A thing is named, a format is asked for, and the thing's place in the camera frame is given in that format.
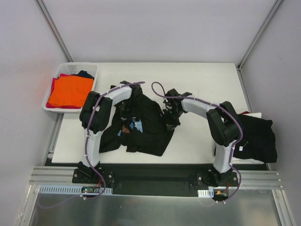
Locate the black t shirt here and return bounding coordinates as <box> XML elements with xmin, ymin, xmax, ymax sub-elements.
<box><xmin>233</xmin><ymin>114</ymin><xmax>277</xmax><ymax>163</ymax></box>
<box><xmin>99</xmin><ymin>94</ymin><xmax>174</xmax><ymax>156</ymax></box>

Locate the white plastic laundry basket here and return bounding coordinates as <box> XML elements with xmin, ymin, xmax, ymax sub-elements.
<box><xmin>42</xmin><ymin>62</ymin><xmax>99</xmax><ymax>113</ymax></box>

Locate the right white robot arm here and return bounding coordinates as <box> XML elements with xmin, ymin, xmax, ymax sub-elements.
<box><xmin>163</xmin><ymin>89</ymin><xmax>243</xmax><ymax>187</ymax></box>

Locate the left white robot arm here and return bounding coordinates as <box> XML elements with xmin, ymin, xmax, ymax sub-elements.
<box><xmin>73</xmin><ymin>81</ymin><xmax>145</xmax><ymax>186</ymax></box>

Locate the navy t shirt in basket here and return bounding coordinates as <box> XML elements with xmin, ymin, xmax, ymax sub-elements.
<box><xmin>77</xmin><ymin>70</ymin><xmax>95</xmax><ymax>80</ymax></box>

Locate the orange t shirt in basket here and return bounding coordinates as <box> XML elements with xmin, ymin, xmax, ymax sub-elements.
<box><xmin>49</xmin><ymin>75</ymin><xmax>94</xmax><ymax>108</ymax></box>

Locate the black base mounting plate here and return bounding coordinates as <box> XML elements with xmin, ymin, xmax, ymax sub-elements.
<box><xmin>72</xmin><ymin>163</ymin><xmax>239</xmax><ymax>197</ymax></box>

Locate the right aluminium corner post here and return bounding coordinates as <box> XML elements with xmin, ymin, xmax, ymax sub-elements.
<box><xmin>237</xmin><ymin>0</ymin><xmax>284</xmax><ymax>71</ymax></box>

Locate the aluminium corner post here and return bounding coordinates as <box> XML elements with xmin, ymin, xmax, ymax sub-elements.
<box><xmin>237</xmin><ymin>0</ymin><xmax>284</xmax><ymax>71</ymax></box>
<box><xmin>35</xmin><ymin>0</ymin><xmax>73</xmax><ymax>63</ymax></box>

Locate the right white cable duct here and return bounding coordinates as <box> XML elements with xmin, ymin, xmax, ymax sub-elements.
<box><xmin>198</xmin><ymin>188</ymin><xmax>214</xmax><ymax>198</ymax></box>

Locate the white cable duct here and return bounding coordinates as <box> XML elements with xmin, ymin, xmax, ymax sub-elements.
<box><xmin>40</xmin><ymin>185</ymin><xmax>113</xmax><ymax>195</ymax></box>
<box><xmin>198</xmin><ymin>188</ymin><xmax>214</xmax><ymax>198</ymax></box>

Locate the left white cable duct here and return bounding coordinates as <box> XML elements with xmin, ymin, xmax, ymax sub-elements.
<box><xmin>40</xmin><ymin>185</ymin><xmax>113</xmax><ymax>195</ymax></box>

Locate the left aluminium corner post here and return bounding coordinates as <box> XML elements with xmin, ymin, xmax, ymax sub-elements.
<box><xmin>35</xmin><ymin>0</ymin><xmax>73</xmax><ymax>63</ymax></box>

